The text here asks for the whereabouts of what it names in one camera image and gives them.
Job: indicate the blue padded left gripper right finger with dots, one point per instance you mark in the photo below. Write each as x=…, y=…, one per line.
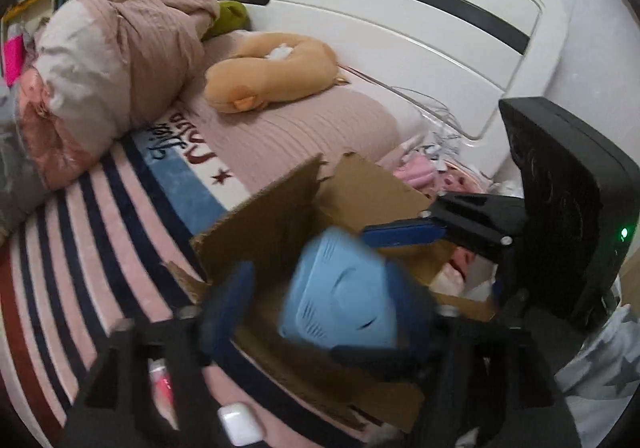
x=415, y=312

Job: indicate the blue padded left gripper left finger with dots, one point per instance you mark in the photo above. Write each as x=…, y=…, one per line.
x=223, y=311

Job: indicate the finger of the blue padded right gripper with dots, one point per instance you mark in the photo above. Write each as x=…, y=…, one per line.
x=399, y=233

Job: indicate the light blue plastic device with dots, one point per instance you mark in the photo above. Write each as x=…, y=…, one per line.
x=337, y=295

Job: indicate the brown cardboard box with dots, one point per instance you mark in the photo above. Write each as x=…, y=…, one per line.
x=295, y=382

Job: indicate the pink highlighter pen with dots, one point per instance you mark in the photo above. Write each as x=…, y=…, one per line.
x=162, y=392

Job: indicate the white earbuds case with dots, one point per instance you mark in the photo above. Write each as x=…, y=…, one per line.
x=240, y=424

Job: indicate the striped pink fleece blanket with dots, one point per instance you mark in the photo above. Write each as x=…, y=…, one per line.
x=97, y=252

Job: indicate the pink ribbed bed sheet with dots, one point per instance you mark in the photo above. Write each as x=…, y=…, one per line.
x=262, y=146

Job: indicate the tan plush dog toy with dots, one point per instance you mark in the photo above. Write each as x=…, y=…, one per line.
x=267, y=68

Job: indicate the white bed headboard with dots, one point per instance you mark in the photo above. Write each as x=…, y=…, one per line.
x=452, y=59

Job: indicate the green plush toy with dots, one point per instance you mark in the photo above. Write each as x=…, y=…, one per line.
x=233, y=15

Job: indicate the rolled pink grey duvet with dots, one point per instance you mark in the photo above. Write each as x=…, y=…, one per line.
x=102, y=68

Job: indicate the magenta gift bag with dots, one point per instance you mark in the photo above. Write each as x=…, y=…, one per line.
x=13, y=54

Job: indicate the yellow shelf unit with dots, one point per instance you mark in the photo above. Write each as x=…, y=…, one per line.
x=26, y=14

